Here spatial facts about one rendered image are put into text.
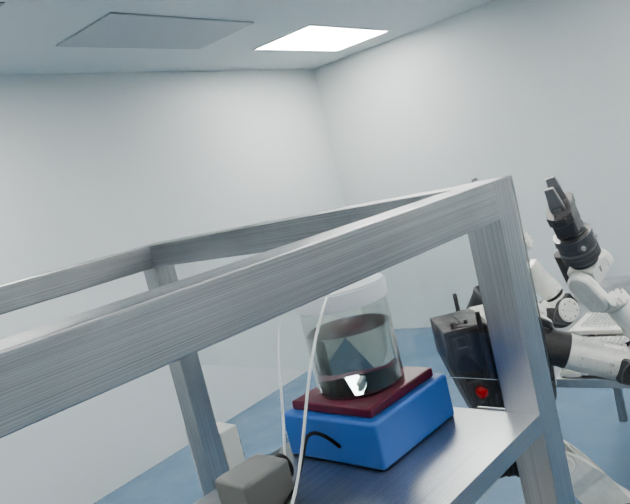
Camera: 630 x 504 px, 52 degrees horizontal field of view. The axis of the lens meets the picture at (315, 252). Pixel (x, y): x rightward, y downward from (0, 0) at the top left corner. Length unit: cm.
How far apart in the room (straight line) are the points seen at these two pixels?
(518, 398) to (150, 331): 69
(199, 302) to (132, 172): 457
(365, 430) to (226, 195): 485
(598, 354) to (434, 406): 71
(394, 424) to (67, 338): 59
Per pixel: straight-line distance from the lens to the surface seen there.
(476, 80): 621
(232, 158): 587
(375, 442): 98
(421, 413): 105
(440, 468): 97
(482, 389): 184
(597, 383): 256
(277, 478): 96
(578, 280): 162
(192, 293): 58
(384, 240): 77
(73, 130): 495
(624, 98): 585
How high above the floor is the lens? 177
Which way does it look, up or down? 6 degrees down
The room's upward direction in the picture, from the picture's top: 14 degrees counter-clockwise
